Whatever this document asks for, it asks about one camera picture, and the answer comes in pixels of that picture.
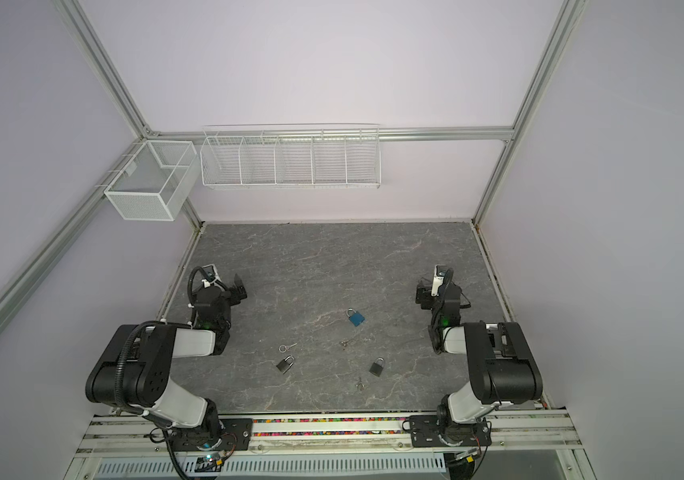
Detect dark grey padlock right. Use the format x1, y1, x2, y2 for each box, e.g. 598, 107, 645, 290
369, 357, 386, 377

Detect white vented cable duct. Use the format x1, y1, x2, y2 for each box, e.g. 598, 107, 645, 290
93, 452, 448, 479

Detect key with ring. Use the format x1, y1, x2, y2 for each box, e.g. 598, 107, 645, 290
278, 343, 297, 353

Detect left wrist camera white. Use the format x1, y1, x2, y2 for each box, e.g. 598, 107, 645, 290
201, 264, 220, 283

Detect blue padlock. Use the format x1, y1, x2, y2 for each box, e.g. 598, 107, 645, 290
347, 308, 366, 327

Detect aluminium frame rails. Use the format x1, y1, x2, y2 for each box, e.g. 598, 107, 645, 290
0, 0, 589, 385

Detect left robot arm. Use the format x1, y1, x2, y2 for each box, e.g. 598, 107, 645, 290
85, 264, 249, 451

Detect white wire shelf basket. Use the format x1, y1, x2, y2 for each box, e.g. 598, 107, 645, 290
199, 123, 382, 189

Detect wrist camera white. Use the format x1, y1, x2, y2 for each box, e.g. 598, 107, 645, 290
431, 265, 448, 297
201, 264, 220, 283

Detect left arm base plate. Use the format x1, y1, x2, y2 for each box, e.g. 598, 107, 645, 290
170, 417, 254, 452

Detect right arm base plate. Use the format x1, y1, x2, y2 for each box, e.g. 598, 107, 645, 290
402, 414, 492, 448

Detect silver padlock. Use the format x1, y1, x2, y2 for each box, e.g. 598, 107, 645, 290
276, 355, 295, 374

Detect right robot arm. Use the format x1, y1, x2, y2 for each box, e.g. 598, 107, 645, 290
406, 265, 543, 449

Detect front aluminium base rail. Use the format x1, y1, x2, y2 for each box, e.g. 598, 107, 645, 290
74, 409, 584, 460

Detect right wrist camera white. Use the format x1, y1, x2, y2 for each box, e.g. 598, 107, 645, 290
431, 265, 448, 297

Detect white mesh box basket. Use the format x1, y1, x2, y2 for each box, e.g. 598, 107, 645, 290
105, 140, 201, 221

